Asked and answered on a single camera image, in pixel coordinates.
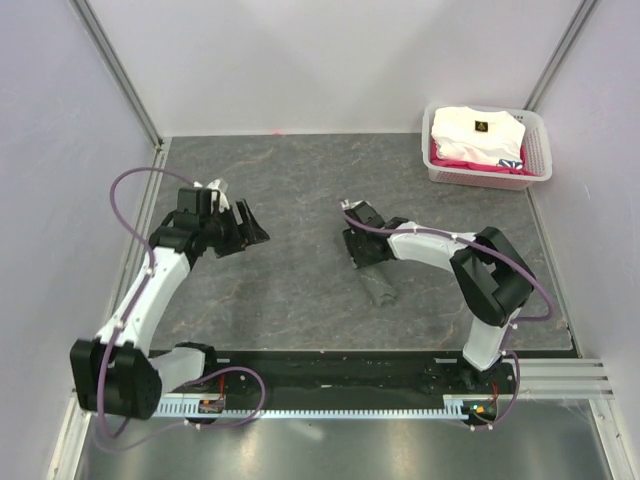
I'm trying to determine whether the white plastic basket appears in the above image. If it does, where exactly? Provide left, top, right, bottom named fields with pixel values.
left=421, top=102, right=552, bottom=191

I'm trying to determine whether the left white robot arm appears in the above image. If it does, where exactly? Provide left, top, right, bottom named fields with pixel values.
left=70, top=179, right=269, bottom=420

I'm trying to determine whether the pink folded cloth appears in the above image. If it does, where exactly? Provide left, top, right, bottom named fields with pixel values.
left=429, top=141, right=534, bottom=176

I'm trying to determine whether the grey cloth napkin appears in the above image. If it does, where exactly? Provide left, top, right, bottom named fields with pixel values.
left=358, top=265, right=397, bottom=308

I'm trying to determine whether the white folded shirt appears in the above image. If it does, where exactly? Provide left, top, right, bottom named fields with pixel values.
left=430, top=106, right=526, bottom=170

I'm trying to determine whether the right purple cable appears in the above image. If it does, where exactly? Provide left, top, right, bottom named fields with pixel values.
left=339, top=199, right=556, bottom=434

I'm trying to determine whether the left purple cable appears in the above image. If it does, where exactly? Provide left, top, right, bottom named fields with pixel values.
left=92, top=167, right=269, bottom=454

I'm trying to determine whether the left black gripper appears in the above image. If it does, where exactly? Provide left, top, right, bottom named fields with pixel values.
left=200, top=200, right=268, bottom=260

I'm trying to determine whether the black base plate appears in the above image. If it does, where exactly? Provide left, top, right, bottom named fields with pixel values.
left=183, top=350, right=517, bottom=402

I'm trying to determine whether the light blue cable duct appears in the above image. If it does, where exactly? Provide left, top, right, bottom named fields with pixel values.
left=152, top=394, right=490, bottom=422

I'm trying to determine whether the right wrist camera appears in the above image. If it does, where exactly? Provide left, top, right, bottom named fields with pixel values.
left=340, top=199, right=368, bottom=212

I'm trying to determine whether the purple cable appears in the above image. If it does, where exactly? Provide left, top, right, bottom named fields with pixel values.
left=92, top=167, right=269, bottom=454
left=339, top=199, right=556, bottom=434

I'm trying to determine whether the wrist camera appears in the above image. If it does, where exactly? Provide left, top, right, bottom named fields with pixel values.
left=340, top=199, right=368, bottom=212
left=192, top=178, right=230, bottom=213

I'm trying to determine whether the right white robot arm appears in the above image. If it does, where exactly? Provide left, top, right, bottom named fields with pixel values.
left=341, top=201, right=537, bottom=394

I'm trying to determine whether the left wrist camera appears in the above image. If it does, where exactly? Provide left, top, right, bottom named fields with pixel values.
left=192, top=178, right=230, bottom=213

